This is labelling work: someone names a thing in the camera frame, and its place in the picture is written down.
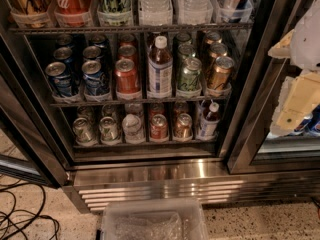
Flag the gold can bottom shelf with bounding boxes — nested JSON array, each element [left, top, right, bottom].
[[174, 113, 192, 138]]

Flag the steel fridge base grille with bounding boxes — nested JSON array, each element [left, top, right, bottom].
[[63, 159, 320, 213]]

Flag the brown tea bottle middle shelf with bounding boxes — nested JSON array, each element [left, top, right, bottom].
[[148, 36, 173, 94]]

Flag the silver can bottom left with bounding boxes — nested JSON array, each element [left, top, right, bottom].
[[73, 117, 97, 146]]

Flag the blue pepsi can right fridge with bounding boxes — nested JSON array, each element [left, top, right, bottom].
[[293, 107, 320, 137]]

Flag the red can bottom shelf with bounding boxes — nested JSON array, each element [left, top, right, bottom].
[[150, 114, 168, 139]]

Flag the top wire shelf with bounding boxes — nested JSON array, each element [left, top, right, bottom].
[[9, 22, 253, 35]]

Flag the gold can shelf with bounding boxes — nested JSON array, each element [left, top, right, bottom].
[[9, 0, 54, 28], [174, 113, 192, 138], [207, 56, 234, 90]]

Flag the silver can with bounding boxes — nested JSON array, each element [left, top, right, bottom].
[[73, 117, 97, 146], [99, 117, 119, 142]]

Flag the wire shelf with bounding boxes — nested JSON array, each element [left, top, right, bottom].
[[9, 22, 253, 35], [50, 95, 229, 108]]

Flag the front blue pepsi can right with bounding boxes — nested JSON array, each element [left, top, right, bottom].
[[82, 60, 109, 96]]

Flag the clear bottle bottom shelf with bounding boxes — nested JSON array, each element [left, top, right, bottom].
[[122, 114, 145, 144]]

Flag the front blue pepsi can left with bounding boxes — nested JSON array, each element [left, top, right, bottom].
[[45, 62, 73, 97]]

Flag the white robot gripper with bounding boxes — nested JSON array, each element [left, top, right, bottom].
[[268, 0, 320, 136]]

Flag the front gold can middle shelf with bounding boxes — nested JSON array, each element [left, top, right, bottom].
[[207, 56, 234, 90]]

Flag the red cola can top shelf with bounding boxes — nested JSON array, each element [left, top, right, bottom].
[[56, 0, 91, 27]]

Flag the black cables on floor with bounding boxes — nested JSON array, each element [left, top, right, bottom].
[[0, 173, 61, 240]]

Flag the blue red bull can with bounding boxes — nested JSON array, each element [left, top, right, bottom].
[[220, 0, 248, 23]]

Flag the right fridge glass door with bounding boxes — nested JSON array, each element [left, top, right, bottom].
[[228, 0, 320, 174]]

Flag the gold can top shelf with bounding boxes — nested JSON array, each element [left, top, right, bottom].
[[9, 0, 54, 28]]

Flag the blue pepsi can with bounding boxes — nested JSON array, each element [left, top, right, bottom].
[[45, 62, 73, 97], [82, 60, 109, 96]]

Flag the tea bottle bottom shelf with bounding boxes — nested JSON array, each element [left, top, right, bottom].
[[197, 102, 220, 139]]

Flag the front red can middle shelf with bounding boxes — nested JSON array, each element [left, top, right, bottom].
[[114, 59, 140, 94]]

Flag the middle wire shelf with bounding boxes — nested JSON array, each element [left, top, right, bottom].
[[50, 95, 229, 108]]

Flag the front green can middle shelf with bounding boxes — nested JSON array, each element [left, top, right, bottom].
[[177, 57, 202, 91]]

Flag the clear plastic bin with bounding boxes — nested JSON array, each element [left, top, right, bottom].
[[101, 198, 209, 240]]

